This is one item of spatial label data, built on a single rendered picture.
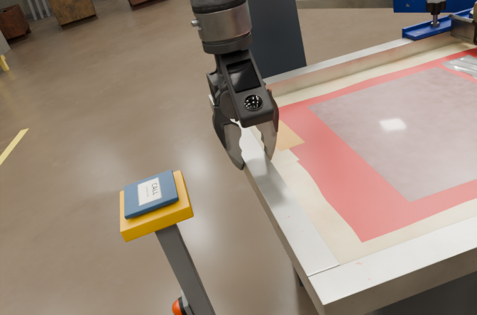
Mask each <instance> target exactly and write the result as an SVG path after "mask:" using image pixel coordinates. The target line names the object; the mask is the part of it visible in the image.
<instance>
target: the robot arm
mask: <svg viewBox="0 0 477 315"><path fill-rule="evenodd" d="M190 3H191V6H192V11H193V14H194V16H195V17H196V19H193V20H191V24H192V27H196V26H197V30H198V33H199V38H200V39H201V40H202V46H203V49H204V52H205V53H208V54H213V55H214V58H215V62H216V70H215V71H212V72H208V73H206V75H207V80H208V83H209V88H210V92H211V95H212V100H213V103H214V105H213V109H214V114H213V116H212V123H213V127H214V130H215V132H216V134H217V136H218V138H219V140H220V141H221V144H222V145H223V146H224V149H225V151H226V152H227V154H228V156H229V158H230V159H231V161H232V163H233V164H234V165H235V166H236V167H237V168H239V169H240V170H243V166H244V161H243V159H242V157H241V153H242V149H241V147H240V145H239V141H240V138H241V136H242V135H241V128H240V126H239V125H238V124H237V123H234V122H233V121H231V119H234V120H235V122H238V121H239V122H240V124H241V127H242V128H248V127H251V126H256V128H257V129H258V130H259V131H260V132H261V140H262V142H263V144H264V151H265V153H266V154H267V156H268V157H269V158H270V160H272V157H273V154H274V152H275V146H276V142H277V135H278V125H279V109H278V105H277V103H276V101H275V100H274V98H273V95H272V92H271V90H269V89H266V88H265V86H266V83H265V82H264V81H263V80H262V77H261V74H260V72H259V70H258V67H257V65H256V62H255V60H254V58H253V55H252V53H251V50H249V49H247V50H243V51H242V50H241V49H243V48H245V47H247V46H249V45H250V44H251V43H252V42H253V39H252V34H251V28H252V24H251V17H250V13H249V8H248V1H247V0H190ZM213 74H214V75H213Z"/></svg>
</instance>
